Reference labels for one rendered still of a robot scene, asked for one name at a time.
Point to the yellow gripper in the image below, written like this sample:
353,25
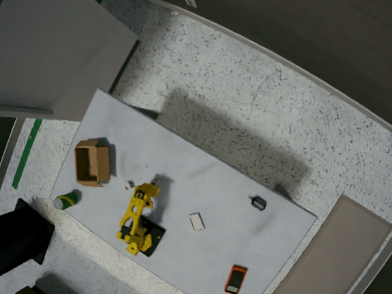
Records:
154,193

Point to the green drink can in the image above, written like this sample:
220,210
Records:
65,201

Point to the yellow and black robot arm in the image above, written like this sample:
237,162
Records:
127,234

